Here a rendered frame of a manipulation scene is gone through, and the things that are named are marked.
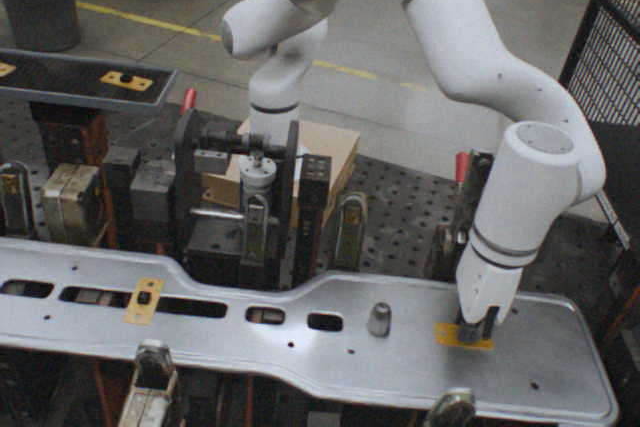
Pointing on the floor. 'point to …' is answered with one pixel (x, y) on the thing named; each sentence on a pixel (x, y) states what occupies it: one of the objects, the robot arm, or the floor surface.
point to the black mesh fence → (608, 47)
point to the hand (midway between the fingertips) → (469, 323)
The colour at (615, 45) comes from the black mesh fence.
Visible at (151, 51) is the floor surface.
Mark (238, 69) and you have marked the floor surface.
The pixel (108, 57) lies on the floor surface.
